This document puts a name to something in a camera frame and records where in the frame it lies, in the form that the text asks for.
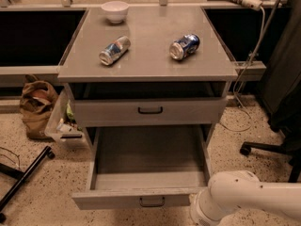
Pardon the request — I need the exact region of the grey top drawer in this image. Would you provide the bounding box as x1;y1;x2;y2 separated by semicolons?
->
71;82;228;129

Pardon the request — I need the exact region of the silver blue soda can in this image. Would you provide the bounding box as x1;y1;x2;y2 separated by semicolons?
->
99;36;131;66

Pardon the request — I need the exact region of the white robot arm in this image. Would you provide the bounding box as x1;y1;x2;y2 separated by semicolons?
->
190;170;301;226

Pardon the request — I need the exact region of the grey drawer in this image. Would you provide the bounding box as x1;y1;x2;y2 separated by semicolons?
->
71;82;228;129
72;125;212;210

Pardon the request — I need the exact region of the blue pepsi can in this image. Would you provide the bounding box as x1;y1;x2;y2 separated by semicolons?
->
169;34;200;60

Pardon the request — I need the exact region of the brown paper bag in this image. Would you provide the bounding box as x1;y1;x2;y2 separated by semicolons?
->
20;74;58;140

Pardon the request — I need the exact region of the clear plastic bin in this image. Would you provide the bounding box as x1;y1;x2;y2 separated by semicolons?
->
45;90;88;149

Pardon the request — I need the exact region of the black stand leg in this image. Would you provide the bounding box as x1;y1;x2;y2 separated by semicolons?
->
0;146;55;224

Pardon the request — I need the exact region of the black office chair base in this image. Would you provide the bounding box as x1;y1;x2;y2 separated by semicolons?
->
240;135;301;183

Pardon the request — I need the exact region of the grey drawer cabinet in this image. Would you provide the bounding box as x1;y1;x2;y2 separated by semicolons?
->
58;6;237;139

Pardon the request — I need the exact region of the grey cable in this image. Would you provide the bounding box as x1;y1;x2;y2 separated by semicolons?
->
219;6;266;134

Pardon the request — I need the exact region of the white ceramic bowl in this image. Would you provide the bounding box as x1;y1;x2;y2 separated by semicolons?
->
101;1;129;24

